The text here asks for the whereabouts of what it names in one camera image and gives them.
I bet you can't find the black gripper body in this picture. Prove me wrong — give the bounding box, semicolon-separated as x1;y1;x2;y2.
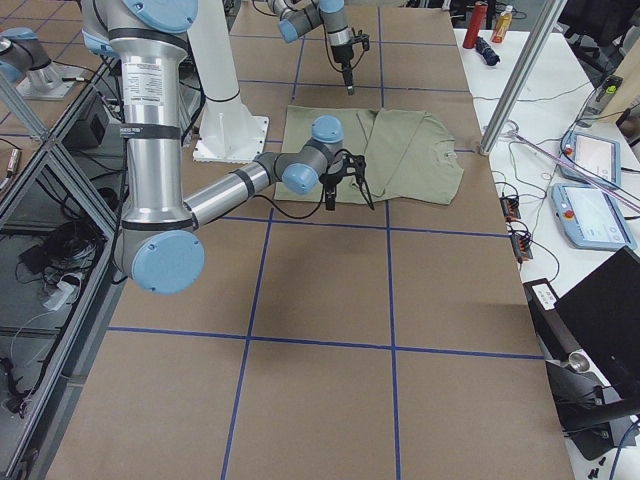
320;160;347;198
331;43;354;71

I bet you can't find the olive green long-sleeve shirt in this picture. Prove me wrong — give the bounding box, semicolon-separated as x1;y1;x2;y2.
282;105;464;205

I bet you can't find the black monitor on arm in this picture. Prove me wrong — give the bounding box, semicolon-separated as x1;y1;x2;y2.
524;247;639;460

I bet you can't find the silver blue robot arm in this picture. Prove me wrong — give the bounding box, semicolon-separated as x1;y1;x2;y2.
251;0;369;96
81;1;347;295

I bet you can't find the folded dark blue umbrella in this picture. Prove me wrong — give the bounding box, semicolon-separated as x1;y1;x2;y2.
475;36;500;67

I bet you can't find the red cylindrical bottle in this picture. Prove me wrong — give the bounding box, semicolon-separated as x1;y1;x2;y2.
462;1;488;50

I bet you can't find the orange drink bottle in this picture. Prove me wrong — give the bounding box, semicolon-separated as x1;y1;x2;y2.
491;5;513;44

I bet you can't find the orange electronics board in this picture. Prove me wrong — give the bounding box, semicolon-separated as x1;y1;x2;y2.
499;196;521;222

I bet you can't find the near teach pendant tablet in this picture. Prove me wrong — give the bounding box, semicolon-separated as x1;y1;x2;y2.
551;184;637;251

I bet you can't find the teach pendant tablet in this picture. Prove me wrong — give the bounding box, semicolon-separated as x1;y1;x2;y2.
551;184;637;251
560;130;621;187

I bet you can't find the far teach pendant tablet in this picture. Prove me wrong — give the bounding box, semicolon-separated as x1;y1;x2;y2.
560;130;621;187

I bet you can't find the white reacher grabber stick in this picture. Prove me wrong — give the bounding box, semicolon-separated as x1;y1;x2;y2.
500;126;639;213

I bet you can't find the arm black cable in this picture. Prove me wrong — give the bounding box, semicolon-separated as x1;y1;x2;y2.
249;148;376;219
249;0;369;76

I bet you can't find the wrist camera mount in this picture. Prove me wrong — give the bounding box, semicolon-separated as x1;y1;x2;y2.
341;151;366;187
350;28;370;52

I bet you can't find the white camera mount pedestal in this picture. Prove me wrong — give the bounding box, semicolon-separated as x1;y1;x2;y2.
188;0;269;163

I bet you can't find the aluminium frame post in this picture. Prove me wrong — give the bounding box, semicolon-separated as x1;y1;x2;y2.
479;0;567;156

